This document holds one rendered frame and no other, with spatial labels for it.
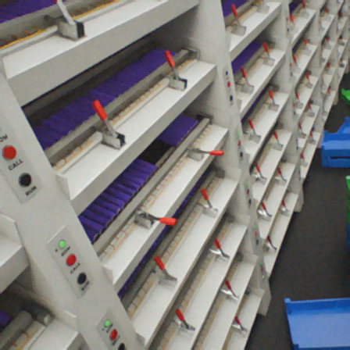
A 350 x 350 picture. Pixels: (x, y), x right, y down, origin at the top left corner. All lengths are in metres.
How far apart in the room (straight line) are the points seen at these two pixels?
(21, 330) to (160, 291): 0.35
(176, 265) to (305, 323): 0.85
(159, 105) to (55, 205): 0.36
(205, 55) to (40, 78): 0.57
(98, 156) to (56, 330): 0.30
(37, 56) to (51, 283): 0.33
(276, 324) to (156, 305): 0.87
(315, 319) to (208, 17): 1.23
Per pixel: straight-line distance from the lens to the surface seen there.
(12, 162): 0.50
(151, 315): 0.86
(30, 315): 0.66
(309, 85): 2.30
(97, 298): 0.66
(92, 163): 0.63
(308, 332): 1.64
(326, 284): 1.79
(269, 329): 1.65
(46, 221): 0.55
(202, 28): 1.00
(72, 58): 0.59
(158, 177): 0.84
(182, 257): 0.95
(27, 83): 0.53
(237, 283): 1.37
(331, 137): 2.61
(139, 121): 0.74
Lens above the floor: 1.38
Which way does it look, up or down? 31 degrees down
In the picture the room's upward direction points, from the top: 17 degrees counter-clockwise
